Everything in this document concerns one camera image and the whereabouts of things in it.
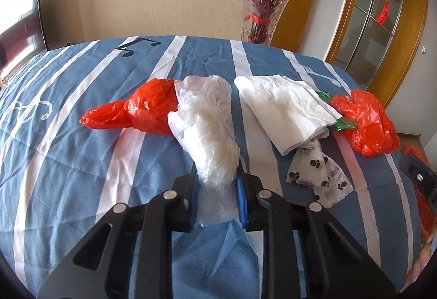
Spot long red plastic bag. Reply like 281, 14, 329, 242
79, 78, 179, 136

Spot blue striped tablecloth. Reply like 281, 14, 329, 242
0, 35, 431, 299

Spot clear glass vase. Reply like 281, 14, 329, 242
241, 0, 291, 46

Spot wooden door frame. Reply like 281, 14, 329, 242
297, 0, 429, 108

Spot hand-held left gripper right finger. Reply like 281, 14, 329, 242
235, 162, 398, 299

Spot white plastic bag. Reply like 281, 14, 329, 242
234, 75, 347, 155

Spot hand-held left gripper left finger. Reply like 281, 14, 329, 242
34, 162, 200, 299

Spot clear paw print plastic bag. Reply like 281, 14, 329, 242
286, 138, 355, 209

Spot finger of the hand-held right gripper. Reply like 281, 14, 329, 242
399, 154, 437, 207

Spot black television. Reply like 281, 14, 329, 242
0, 0, 46, 81

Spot frosted glass door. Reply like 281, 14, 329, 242
336, 0, 408, 91

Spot dark green plastic wrapper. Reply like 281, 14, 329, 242
316, 91, 356, 132

